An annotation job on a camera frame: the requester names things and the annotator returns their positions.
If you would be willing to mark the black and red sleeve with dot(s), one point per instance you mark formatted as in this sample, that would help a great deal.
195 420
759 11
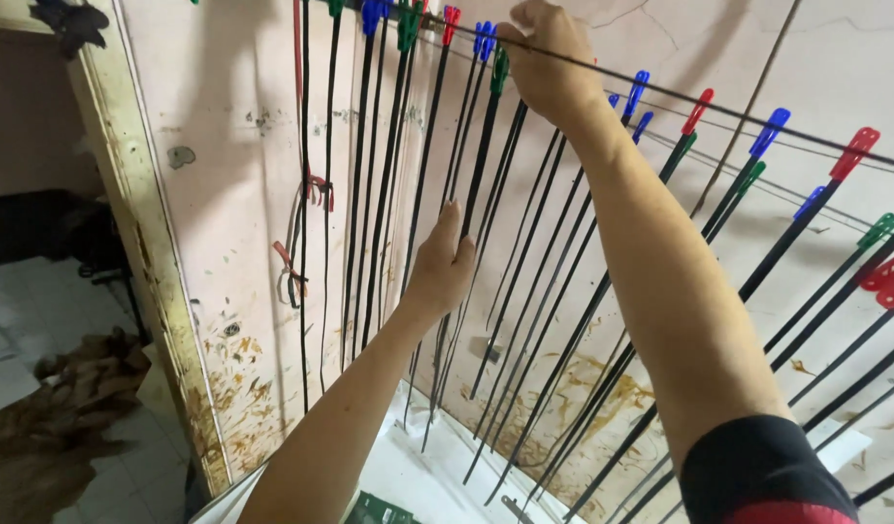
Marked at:
759 473

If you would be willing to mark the person's right fingers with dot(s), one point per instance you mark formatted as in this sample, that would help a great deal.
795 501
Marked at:
538 18

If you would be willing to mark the dark furniture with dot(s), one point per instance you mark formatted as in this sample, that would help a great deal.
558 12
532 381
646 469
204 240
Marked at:
39 225

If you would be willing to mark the long black strip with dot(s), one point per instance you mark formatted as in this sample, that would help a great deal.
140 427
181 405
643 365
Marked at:
483 153

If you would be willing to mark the white board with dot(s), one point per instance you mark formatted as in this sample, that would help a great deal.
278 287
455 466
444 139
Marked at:
417 480

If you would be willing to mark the grey wall fitting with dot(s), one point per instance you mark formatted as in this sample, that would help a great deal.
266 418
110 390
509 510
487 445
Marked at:
485 349

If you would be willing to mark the dark hanging cloth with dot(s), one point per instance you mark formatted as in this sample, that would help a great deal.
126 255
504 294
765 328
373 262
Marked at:
72 22

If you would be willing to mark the worn cream door frame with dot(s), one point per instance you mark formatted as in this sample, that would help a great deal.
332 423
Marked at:
134 182

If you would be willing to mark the green flat item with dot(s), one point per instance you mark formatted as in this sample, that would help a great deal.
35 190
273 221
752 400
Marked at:
378 511

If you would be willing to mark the person's left hand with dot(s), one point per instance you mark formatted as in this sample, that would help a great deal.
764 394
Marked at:
438 269

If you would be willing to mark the person's right hand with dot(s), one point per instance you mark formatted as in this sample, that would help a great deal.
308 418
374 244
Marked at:
552 73

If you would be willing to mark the row of coloured plastic clips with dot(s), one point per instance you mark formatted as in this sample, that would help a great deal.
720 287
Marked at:
768 131

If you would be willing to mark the brown heap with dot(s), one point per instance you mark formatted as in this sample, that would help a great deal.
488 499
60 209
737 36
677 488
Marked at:
54 437

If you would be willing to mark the small metal bracket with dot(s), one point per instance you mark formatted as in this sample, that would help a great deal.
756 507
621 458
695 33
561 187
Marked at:
516 509

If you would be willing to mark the row of hanging black strips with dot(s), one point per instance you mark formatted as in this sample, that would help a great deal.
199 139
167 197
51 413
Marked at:
367 182

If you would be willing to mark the person's left fingers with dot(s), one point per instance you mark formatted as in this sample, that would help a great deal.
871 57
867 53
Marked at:
452 222

